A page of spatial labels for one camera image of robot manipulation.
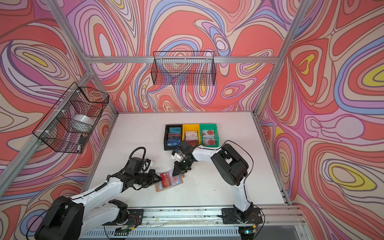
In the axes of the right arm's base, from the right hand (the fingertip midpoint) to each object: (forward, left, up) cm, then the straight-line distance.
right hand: (176, 177), depth 87 cm
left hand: (-2, +7, +3) cm, 8 cm away
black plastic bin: (+28, +3, +2) cm, 28 cm away
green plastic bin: (+28, -22, +2) cm, 36 cm away
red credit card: (-2, +6, +2) cm, 6 cm away
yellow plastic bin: (+31, -9, +2) cm, 32 cm away
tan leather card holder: (-2, 0, +1) cm, 2 cm away
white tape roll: (+15, +42, +33) cm, 56 cm away
